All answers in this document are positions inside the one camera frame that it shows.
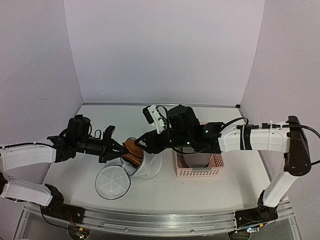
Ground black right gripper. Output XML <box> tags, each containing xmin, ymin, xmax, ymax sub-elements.
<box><xmin>134</xmin><ymin>130</ymin><xmax>192</xmax><ymax>156</ymax></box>

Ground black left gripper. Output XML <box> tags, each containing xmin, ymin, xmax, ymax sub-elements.
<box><xmin>74</xmin><ymin>132</ymin><xmax>129</xmax><ymax>163</ymax></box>

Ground orange bra black straps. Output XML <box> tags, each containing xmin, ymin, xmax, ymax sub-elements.
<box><xmin>121</xmin><ymin>139</ymin><xmax>147</xmax><ymax>168</ymax></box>

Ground white mesh laundry bag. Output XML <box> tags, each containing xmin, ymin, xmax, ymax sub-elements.
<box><xmin>95</xmin><ymin>152</ymin><xmax>163</xmax><ymax>200</ymax></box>

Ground dark grey bra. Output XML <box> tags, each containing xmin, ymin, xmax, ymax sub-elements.
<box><xmin>177</xmin><ymin>153</ymin><xmax>211</xmax><ymax>168</ymax></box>

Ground pink perforated plastic basket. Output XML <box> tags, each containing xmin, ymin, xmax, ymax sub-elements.
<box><xmin>173</xmin><ymin>122</ymin><xmax>225</xmax><ymax>177</ymax></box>

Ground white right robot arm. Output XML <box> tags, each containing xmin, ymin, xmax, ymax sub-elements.
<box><xmin>134</xmin><ymin>105</ymin><xmax>312</xmax><ymax>222</ymax></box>

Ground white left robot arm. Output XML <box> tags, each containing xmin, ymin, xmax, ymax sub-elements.
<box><xmin>0</xmin><ymin>114</ymin><xmax>129</xmax><ymax>219</ymax></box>

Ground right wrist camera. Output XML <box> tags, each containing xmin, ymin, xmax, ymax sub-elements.
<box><xmin>142</xmin><ymin>104</ymin><xmax>168</xmax><ymax>134</ymax></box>

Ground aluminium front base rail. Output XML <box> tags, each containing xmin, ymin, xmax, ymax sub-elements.
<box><xmin>27</xmin><ymin>198</ymin><xmax>295</xmax><ymax>237</ymax></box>

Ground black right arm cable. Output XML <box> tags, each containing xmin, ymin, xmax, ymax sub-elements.
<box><xmin>219</xmin><ymin>116</ymin><xmax>250</xmax><ymax>133</ymax></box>

